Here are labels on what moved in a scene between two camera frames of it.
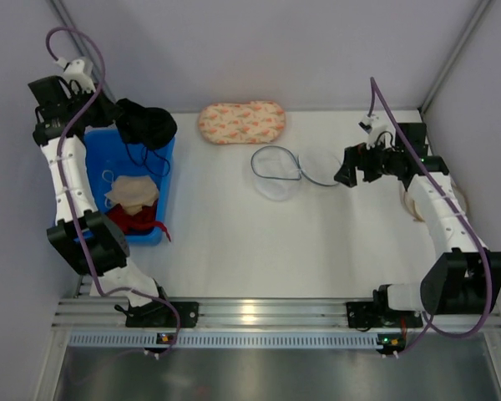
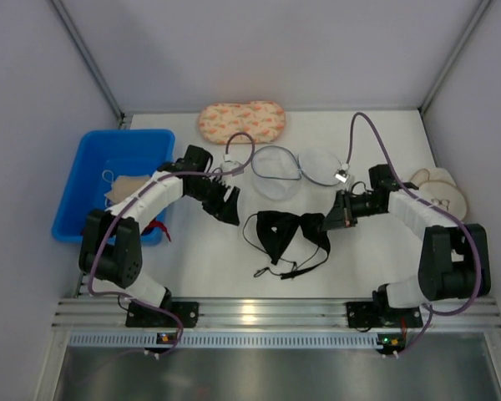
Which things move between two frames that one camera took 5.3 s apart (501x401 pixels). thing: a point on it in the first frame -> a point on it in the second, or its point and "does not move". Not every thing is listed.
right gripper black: [362, 159] -> [344, 208]
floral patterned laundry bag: [246, 122] does not move
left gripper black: [109, 110] -> [216, 195]
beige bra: [133, 192] does not move
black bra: [149, 127] -> [276, 229]
